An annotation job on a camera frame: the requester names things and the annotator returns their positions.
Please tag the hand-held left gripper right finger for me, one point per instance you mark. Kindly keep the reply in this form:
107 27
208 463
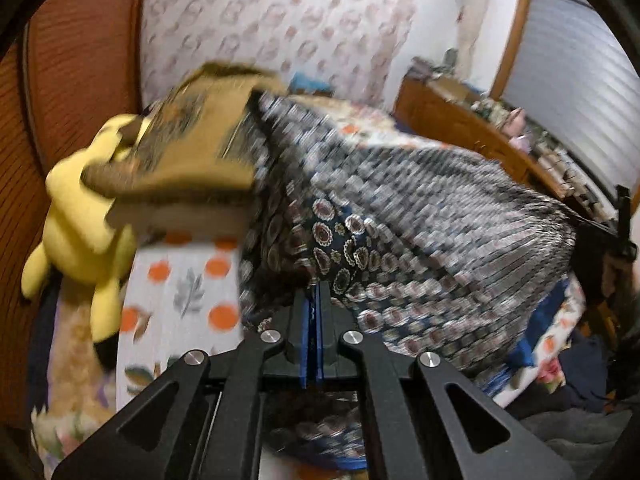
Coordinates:
324 325

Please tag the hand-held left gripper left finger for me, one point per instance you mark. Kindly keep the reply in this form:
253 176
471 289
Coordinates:
309 325

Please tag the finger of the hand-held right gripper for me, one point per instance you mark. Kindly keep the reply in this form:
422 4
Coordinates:
592 240

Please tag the navy circle-print satin top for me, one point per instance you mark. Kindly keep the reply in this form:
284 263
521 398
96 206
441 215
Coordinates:
410 220

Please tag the navy blanket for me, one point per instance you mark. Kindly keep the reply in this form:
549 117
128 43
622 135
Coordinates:
580 370

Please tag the orange-print white bedsheet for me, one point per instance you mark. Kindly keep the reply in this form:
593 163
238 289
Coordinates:
180 290

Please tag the pink thermos bottle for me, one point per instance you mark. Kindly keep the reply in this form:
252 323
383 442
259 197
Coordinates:
515 122

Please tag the grey window blind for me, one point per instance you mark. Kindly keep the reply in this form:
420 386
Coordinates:
575 75

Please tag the wooden sideboard cabinet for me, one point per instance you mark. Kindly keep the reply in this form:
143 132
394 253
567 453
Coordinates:
465 125

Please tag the grey cloth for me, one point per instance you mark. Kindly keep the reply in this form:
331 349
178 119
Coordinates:
575 445

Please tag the olive patterned cushion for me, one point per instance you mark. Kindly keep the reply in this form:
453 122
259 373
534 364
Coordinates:
200 140

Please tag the blue box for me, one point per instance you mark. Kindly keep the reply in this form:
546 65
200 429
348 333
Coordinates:
310 84

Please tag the beige fleece blanket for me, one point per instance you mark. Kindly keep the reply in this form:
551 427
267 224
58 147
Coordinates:
70 375

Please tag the yellow plush toy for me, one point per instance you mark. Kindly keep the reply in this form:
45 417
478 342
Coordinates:
80 220

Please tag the beige window drape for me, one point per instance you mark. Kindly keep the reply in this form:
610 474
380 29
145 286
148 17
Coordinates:
465 20

